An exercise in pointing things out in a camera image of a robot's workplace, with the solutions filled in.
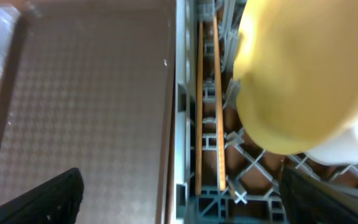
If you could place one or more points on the brown serving tray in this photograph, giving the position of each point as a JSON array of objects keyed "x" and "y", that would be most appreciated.
[{"x": 88, "y": 84}]

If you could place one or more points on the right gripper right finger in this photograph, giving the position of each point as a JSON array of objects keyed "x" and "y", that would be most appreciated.
[{"x": 307, "y": 200}]

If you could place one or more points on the grey dishwasher rack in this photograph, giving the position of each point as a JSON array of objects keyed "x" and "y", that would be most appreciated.
[{"x": 252, "y": 174}]

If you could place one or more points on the pale green cup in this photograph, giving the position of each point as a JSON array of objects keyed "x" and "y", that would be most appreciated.
[{"x": 343, "y": 149}]

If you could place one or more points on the wooden chopstick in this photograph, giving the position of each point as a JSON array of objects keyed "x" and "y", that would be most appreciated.
[
  {"x": 219, "y": 108},
  {"x": 199, "y": 112}
]

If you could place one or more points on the yellow plate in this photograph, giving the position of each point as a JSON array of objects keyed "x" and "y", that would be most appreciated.
[{"x": 297, "y": 64}]

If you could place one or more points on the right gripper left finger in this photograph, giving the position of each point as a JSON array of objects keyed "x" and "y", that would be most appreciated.
[{"x": 55, "y": 201}]

